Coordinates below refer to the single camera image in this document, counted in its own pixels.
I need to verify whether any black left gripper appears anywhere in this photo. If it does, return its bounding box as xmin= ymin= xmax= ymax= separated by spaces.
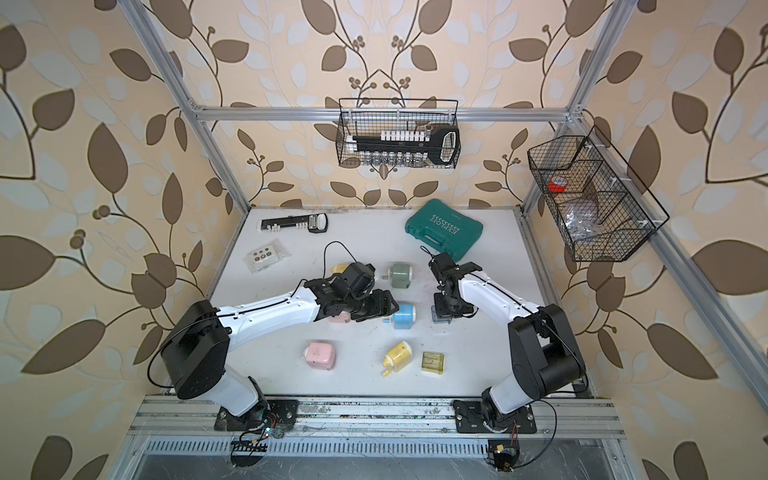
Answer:
xmin=344 ymin=289 xmax=403 ymax=320

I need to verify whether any blue clear sharpener tray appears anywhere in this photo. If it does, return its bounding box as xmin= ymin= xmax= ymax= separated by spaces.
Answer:
xmin=431 ymin=306 xmax=453 ymax=324

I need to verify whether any pink pencil sharpener row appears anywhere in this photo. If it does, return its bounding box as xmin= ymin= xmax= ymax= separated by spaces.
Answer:
xmin=329 ymin=311 xmax=351 ymax=324
xmin=303 ymin=341 xmax=337 ymax=371

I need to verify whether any blue pencil sharpener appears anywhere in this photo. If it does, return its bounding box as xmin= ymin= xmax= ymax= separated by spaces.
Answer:
xmin=384 ymin=303 xmax=416 ymax=330

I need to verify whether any green pencil sharpener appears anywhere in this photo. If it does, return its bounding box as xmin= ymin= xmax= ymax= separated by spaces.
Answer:
xmin=382 ymin=262 xmax=413 ymax=289

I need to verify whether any pink pencil sharpener front row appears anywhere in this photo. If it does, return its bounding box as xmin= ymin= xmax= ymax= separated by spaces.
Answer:
xmin=303 ymin=341 xmax=337 ymax=371

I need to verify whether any yellow pencil sharpener front row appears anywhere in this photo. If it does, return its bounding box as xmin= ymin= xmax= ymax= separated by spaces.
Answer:
xmin=381 ymin=341 xmax=413 ymax=377

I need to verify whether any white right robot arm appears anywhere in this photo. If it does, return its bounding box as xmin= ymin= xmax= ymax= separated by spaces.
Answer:
xmin=429 ymin=253 xmax=586 ymax=427

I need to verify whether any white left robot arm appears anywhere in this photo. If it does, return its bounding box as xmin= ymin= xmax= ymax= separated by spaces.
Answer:
xmin=159 ymin=262 xmax=399 ymax=417

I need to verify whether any yellow clear tray front row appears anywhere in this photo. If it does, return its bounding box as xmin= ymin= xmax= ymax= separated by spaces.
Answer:
xmin=421 ymin=352 xmax=445 ymax=376

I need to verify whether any green plastic tool case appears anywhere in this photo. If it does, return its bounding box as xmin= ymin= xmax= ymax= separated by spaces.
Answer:
xmin=405 ymin=199 xmax=483 ymax=262

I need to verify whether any clear bag of coins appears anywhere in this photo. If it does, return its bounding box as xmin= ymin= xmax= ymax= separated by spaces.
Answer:
xmin=243 ymin=239 xmax=291 ymax=274

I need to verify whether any clear plastic bag in basket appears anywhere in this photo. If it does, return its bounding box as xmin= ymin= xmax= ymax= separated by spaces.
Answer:
xmin=562 ymin=198 xmax=602 ymax=242

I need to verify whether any right circuit board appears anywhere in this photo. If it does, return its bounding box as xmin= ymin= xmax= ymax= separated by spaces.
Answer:
xmin=486 ymin=440 xmax=520 ymax=472

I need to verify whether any red tape roll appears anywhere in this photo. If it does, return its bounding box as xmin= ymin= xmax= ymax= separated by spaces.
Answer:
xmin=547 ymin=175 xmax=568 ymax=194

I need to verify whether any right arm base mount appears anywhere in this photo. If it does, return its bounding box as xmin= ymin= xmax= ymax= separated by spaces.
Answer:
xmin=452 ymin=388 xmax=537 ymax=435

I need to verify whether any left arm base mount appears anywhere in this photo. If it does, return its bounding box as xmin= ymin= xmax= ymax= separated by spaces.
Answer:
xmin=214 ymin=383 xmax=299 ymax=438

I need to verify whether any black socket rail in basket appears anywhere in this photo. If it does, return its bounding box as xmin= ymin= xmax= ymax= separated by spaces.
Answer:
xmin=337 ymin=126 xmax=461 ymax=168

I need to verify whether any black wire basket back wall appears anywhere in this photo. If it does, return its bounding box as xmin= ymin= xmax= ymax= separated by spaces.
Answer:
xmin=335 ymin=97 xmax=461 ymax=169

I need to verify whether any black wire basket wall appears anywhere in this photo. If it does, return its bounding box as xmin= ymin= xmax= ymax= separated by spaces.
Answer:
xmin=527 ymin=124 xmax=671 ymax=263
xmin=335 ymin=97 xmax=461 ymax=169

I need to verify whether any black wire basket right wall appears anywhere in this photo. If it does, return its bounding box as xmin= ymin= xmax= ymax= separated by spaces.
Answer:
xmin=527 ymin=124 xmax=671 ymax=263

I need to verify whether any aluminium front rail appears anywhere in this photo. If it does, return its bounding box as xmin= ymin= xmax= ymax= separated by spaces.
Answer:
xmin=129 ymin=395 xmax=626 ymax=440

